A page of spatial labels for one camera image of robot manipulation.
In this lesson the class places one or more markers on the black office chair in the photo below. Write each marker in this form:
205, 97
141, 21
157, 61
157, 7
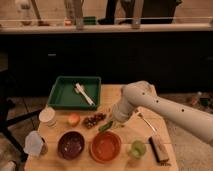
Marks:
5, 105

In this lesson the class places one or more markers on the white spatula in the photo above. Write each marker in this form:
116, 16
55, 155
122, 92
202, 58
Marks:
79, 89

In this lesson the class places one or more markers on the green pepper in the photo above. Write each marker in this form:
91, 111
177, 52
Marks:
106, 126

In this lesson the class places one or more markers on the orange bowl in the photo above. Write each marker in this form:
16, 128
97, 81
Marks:
105, 147

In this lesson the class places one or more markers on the red grapes bunch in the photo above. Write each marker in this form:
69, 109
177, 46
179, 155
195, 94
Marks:
92, 121

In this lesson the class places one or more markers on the silver fork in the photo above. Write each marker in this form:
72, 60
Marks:
139, 114

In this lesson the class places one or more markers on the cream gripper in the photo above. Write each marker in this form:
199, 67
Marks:
116, 124

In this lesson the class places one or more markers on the green tray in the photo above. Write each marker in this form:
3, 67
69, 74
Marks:
64, 95

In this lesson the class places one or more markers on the black scrub brush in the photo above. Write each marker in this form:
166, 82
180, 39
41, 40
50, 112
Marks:
159, 149

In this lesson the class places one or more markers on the dark purple bowl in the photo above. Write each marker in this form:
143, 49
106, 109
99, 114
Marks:
70, 145

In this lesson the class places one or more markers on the orange peach fruit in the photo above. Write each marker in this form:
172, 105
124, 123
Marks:
73, 119

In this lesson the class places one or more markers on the white lidded jar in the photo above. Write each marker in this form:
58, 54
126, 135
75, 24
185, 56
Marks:
47, 116

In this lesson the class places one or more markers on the green cup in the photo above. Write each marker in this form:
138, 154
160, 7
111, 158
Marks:
137, 149

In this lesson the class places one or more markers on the clear plastic pitcher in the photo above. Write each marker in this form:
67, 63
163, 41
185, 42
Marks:
35, 145

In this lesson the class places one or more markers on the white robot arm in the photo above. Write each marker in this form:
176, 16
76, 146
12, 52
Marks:
138, 94

